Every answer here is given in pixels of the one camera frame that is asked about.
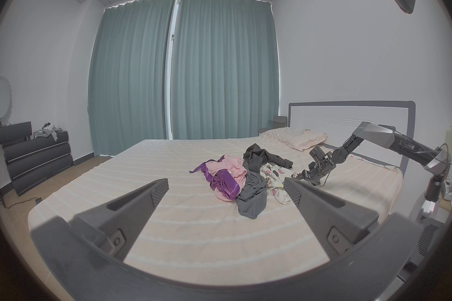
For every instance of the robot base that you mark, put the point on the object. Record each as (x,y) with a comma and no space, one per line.
(429,236)

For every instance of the purple garment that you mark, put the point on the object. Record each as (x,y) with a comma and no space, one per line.
(226,183)

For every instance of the pile of clothes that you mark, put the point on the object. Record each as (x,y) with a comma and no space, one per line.
(47,132)

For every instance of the blue-green curtain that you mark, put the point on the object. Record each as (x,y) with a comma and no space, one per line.
(130,81)
(226,74)

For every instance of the white framed mirror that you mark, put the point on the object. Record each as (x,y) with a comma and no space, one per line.
(3,98)

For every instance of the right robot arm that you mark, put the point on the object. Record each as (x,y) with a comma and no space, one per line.
(374,133)

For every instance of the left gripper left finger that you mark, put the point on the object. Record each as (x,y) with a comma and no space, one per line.
(116,218)

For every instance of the grey garment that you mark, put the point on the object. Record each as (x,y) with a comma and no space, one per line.
(252,200)

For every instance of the black garment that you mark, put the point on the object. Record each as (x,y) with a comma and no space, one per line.
(256,155)

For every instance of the dark chest of drawers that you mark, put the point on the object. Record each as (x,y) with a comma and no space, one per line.
(35,162)

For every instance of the pink pillow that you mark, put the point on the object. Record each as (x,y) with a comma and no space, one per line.
(293,138)

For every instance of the bed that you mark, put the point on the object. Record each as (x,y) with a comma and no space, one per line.
(176,165)

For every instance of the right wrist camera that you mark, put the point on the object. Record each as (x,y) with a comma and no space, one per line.
(319,155)

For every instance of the window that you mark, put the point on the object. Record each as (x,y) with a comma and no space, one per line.
(172,31)

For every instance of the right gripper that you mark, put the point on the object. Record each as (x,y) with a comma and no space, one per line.
(317,174)

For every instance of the grey bedside table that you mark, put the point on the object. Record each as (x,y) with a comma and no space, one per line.
(279,121)

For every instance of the white printed pyjama top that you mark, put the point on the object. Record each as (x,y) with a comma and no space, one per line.
(279,192)

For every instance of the pink garment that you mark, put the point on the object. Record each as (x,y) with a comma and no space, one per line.
(231,165)

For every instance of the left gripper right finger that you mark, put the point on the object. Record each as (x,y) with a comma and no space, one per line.
(332,222)

